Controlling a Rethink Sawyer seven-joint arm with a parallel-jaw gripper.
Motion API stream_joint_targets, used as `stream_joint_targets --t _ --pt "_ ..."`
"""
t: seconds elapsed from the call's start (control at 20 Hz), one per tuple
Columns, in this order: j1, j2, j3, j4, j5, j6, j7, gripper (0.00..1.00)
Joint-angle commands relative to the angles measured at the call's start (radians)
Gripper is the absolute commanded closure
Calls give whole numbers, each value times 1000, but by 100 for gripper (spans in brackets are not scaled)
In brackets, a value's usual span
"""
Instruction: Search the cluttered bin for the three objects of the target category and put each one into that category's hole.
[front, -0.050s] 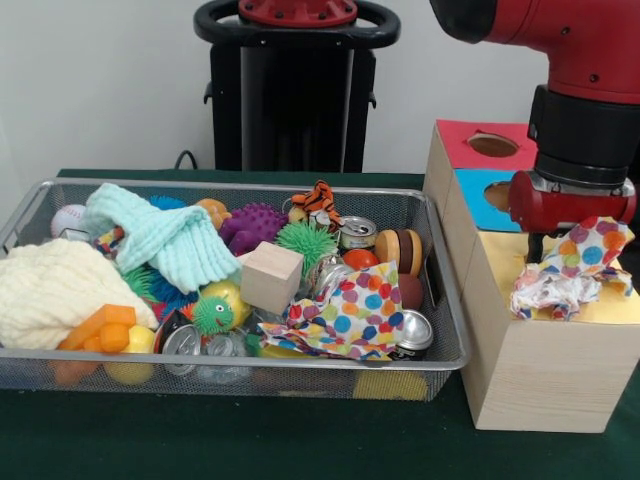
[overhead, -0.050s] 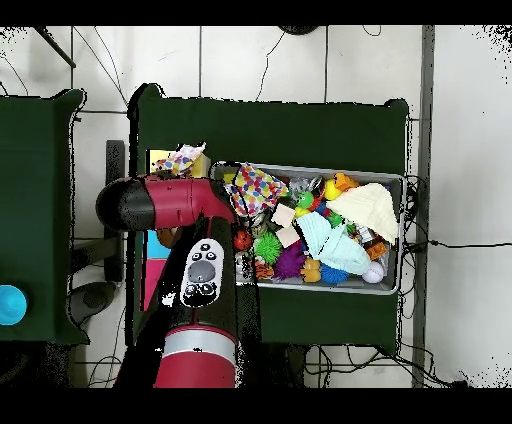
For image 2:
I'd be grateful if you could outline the small polka dot napkin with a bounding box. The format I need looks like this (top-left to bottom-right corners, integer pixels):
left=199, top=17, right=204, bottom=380
left=151, top=141, right=207, bottom=178

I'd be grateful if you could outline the shallow clear mesh bin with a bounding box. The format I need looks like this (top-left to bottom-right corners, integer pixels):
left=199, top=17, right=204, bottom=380
left=210, top=160, right=407, bottom=296

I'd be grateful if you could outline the wooden box with three holes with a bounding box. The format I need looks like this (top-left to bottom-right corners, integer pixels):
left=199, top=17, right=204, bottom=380
left=141, top=149, right=212, bottom=313

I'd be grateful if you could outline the large polka dot napkin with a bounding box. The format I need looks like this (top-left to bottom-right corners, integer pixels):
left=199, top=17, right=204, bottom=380
left=224, top=161, right=290, bottom=218

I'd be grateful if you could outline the plain wooden cube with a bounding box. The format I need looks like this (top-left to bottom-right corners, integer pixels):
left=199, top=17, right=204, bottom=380
left=270, top=202, right=297, bottom=229

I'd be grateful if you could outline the orange ball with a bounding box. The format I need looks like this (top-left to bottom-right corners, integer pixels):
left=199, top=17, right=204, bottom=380
left=233, top=229, right=253, bottom=252

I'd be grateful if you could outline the green spiky ball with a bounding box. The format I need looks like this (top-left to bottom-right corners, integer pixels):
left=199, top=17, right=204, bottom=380
left=252, top=230, right=283, bottom=266

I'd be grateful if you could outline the plush tiger toy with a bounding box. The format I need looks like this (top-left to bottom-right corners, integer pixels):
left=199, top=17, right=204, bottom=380
left=254, top=259, right=275, bottom=280

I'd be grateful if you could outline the purple spiky toy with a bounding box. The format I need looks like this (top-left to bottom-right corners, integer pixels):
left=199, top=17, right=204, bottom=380
left=273, top=240, right=307, bottom=280

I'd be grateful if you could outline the large dark green tablecloth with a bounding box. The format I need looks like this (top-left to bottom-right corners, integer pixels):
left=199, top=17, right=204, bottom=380
left=126, top=82, right=411, bottom=355

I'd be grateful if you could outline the mint green cloth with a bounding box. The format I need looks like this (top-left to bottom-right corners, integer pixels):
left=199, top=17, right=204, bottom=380
left=296, top=211, right=372, bottom=276

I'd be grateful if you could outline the cream knitted cloth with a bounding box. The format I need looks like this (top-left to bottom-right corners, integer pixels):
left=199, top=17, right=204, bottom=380
left=325, top=182, right=400, bottom=244

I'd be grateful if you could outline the black stand bar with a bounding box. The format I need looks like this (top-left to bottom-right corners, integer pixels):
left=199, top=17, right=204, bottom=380
left=104, top=139, right=126, bottom=283

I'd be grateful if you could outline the dark green side tablecloth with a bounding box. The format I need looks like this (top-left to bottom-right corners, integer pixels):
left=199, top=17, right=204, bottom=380
left=0, top=88, right=90, bottom=346

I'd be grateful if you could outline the black metal rod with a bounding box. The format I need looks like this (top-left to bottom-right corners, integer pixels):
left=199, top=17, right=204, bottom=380
left=33, top=25, right=77, bottom=69

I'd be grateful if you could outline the blue plastic cup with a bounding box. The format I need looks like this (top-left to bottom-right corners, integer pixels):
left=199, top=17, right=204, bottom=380
left=0, top=284, right=28, bottom=326

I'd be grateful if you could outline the black power cable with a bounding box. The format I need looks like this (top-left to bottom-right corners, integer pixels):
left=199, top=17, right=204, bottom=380
left=403, top=238, right=512, bottom=254

